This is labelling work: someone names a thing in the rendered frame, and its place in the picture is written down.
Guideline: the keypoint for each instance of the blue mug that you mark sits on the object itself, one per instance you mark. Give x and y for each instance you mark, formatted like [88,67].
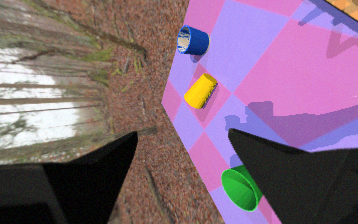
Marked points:
[192,41]

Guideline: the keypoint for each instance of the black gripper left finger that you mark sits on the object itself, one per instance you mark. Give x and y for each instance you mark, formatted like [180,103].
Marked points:
[81,191]

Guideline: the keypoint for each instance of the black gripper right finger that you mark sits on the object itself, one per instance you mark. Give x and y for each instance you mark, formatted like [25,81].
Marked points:
[297,184]

